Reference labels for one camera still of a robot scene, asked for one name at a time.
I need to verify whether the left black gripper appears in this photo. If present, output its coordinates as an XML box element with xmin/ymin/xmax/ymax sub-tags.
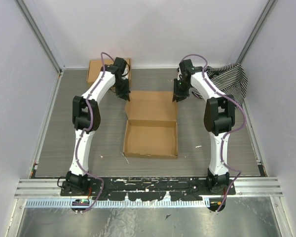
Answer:
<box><xmin>113</xmin><ymin>78</ymin><xmax>131</xmax><ymax>102</ymax></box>

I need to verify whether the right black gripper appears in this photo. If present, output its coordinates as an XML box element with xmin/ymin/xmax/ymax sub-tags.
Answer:
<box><xmin>172</xmin><ymin>78</ymin><xmax>191</xmax><ymax>102</ymax></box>

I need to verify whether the cardboard box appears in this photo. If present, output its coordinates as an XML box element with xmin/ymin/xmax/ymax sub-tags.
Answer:
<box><xmin>86</xmin><ymin>58</ymin><xmax>132</xmax><ymax>87</ymax></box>
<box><xmin>123</xmin><ymin>91</ymin><xmax>178</xmax><ymax>159</ymax></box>

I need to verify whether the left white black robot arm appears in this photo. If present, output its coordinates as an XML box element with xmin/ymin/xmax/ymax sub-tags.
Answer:
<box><xmin>62</xmin><ymin>58</ymin><xmax>130</xmax><ymax>196</ymax></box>

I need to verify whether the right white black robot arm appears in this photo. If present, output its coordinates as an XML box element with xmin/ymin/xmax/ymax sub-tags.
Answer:
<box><xmin>172</xmin><ymin>64</ymin><xmax>235</xmax><ymax>195</ymax></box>

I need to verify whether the folded closed cardboard box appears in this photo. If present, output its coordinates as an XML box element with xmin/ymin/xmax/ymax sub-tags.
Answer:
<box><xmin>86</xmin><ymin>58</ymin><xmax>132</xmax><ymax>87</ymax></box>

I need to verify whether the black white striped cloth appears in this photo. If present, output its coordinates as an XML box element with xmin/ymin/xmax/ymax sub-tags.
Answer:
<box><xmin>194</xmin><ymin>63</ymin><xmax>248</xmax><ymax>106</ymax></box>

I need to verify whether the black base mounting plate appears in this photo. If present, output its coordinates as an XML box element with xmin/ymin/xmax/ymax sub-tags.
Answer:
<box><xmin>59</xmin><ymin>177</ymin><xmax>227</xmax><ymax>201</ymax></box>

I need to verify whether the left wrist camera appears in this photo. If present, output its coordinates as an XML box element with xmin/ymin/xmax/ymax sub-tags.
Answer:
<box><xmin>113</xmin><ymin>57</ymin><xmax>128</xmax><ymax>73</ymax></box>

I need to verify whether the left aluminium corner post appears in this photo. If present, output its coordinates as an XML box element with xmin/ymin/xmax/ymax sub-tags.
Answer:
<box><xmin>14</xmin><ymin>0</ymin><xmax>63</xmax><ymax>73</ymax></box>

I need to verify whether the aluminium corner post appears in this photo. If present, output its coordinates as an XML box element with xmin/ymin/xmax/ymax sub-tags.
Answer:
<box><xmin>14</xmin><ymin>0</ymin><xmax>63</xmax><ymax>73</ymax></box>
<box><xmin>236</xmin><ymin>0</ymin><xmax>278</xmax><ymax>64</ymax></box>

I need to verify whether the white slotted cable duct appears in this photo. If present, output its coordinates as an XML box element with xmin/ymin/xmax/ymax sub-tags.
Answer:
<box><xmin>25</xmin><ymin>198</ymin><xmax>210</xmax><ymax>209</ymax></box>

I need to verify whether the aluminium front rail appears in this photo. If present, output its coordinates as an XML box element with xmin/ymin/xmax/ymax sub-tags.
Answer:
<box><xmin>14</xmin><ymin>177</ymin><xmax>283</xmax><ymax>198</ymax></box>

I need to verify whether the right aluminium corner post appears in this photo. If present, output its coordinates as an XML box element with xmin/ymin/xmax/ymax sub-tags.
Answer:
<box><xmin>236</xmin><ymin>0</ymin><xmax>278</xmax><ymax>64</ymax></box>

